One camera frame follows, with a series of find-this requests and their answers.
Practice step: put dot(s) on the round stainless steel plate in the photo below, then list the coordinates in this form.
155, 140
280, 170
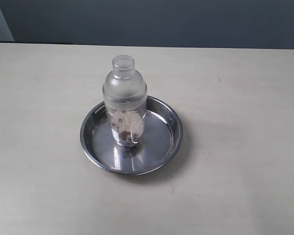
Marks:
161, 141

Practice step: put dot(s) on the clear plastic shaker bottle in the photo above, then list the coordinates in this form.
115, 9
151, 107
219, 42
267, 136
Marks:
125, 99

